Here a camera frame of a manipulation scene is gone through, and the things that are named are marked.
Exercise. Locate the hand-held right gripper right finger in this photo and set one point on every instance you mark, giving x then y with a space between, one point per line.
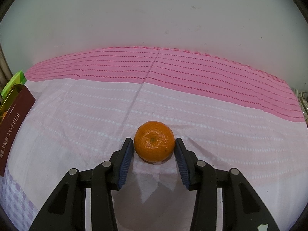
182 167

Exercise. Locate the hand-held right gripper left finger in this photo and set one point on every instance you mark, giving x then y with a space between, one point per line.
124 167

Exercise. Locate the textured mandarin orange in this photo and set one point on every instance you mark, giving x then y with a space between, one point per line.
154 143

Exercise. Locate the maroon tin box gold inside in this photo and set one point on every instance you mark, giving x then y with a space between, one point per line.
14 127

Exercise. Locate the pink and purple checked tablecloth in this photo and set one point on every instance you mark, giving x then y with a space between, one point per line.
204 101

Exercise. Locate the clutter of small things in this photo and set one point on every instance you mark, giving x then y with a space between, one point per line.
302 101

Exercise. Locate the green tissue packet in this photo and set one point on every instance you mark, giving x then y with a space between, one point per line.
13 81

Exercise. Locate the brown rattan furniture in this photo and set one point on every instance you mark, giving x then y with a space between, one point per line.
3 62

